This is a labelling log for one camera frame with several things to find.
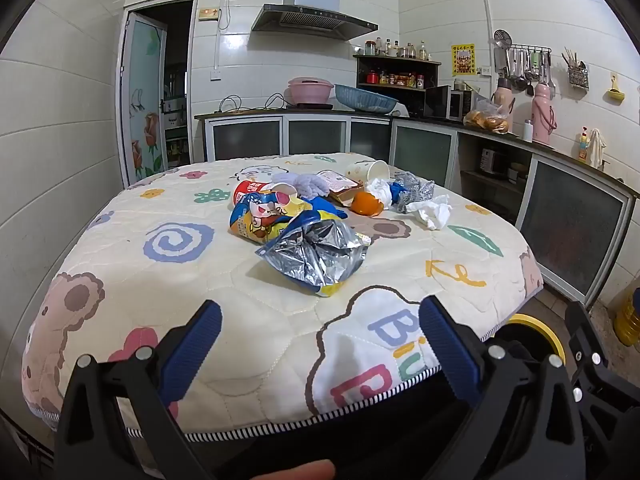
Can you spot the flower decal glass door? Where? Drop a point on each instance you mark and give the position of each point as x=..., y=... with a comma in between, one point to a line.
x=145, y=110

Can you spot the row of seasoning bottles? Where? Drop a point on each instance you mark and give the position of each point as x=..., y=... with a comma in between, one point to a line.
x=395, y=50

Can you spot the dark wooden spice shelf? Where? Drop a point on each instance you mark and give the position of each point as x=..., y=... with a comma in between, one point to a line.
x=397, y=59

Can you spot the orange wall box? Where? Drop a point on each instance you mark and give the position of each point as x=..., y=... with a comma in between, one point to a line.
x=208, y=14

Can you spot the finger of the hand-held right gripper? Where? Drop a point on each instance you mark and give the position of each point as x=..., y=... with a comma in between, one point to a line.
x=582, y=335

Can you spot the white plastic bottle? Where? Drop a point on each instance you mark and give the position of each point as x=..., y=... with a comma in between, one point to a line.
x=528, y=131

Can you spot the yellow rimmed trash bin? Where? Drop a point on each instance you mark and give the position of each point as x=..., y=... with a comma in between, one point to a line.
x=540, y=325

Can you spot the yellow dish soap bottle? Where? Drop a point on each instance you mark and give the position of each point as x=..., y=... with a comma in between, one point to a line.
x=584, y=147

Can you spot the person's left hand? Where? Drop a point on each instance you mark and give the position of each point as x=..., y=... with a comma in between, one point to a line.
x=300, y=471

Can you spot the black induction cooker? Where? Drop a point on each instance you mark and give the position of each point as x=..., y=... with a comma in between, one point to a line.
x=310, y=106

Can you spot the lavender fuzzy cloth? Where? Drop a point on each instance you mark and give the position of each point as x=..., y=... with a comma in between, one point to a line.
x=305, y=183

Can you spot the red snack tube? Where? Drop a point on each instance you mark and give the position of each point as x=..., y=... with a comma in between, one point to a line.
x=245, y=191

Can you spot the chopstick holder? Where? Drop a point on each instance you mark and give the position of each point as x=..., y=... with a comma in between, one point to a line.
x=577, y=76

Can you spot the printed blanket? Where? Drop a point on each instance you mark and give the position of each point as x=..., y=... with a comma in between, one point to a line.
x=175, y=285

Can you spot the orange peel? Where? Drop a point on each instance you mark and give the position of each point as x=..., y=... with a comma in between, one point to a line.
x=365, y=203

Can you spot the cooking oil bottle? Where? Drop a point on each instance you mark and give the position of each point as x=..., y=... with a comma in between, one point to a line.
x=627, y=320

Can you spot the silver foil snack bag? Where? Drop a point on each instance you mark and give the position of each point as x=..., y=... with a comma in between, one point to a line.
x=315, y=255

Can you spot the row of hanging kitchen utensils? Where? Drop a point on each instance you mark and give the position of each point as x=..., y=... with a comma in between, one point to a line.
x=520, y=67

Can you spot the kitchen counter cabinet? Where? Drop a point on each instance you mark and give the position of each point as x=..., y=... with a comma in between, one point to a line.
x=245, y=140

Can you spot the yellow wall poster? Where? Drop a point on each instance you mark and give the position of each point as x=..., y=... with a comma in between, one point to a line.
x=463, y=60

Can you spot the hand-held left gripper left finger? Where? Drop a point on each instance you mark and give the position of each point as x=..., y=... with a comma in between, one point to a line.
x=192, y=345

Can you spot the bag of bread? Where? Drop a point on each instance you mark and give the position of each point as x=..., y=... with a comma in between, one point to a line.
x=487, y=121

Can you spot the pink thermos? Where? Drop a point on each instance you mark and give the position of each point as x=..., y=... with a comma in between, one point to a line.
x=501, y=91
x=542, y=115

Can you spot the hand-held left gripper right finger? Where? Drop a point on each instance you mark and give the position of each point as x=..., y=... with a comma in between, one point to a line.
x=445, y=345

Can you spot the paper cup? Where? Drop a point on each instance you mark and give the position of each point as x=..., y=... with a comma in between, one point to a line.
x=370, y=170

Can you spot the row of sauce jars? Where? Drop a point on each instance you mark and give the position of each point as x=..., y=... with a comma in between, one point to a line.
x=395, y=80

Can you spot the range hood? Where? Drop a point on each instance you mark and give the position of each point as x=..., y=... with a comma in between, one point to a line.
x=310, y=20

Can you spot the microwave oven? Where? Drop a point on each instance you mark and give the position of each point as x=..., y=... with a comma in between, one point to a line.
x=440, y=102

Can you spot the blue plastic basket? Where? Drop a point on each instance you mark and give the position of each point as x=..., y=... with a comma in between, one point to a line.
x=365, y=99

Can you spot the cartoon print snack bag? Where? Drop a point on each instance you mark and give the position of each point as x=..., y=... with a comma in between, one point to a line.
x=260, y=217

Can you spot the pink pot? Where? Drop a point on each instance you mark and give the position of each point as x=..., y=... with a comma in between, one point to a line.
x=310, y=91

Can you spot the white hanging towel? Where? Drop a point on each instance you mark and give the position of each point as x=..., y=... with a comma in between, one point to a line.
x=596, y=147

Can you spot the white tissue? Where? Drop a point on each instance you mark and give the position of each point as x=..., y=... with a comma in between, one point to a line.
x=432, y=212
x=380, y=191

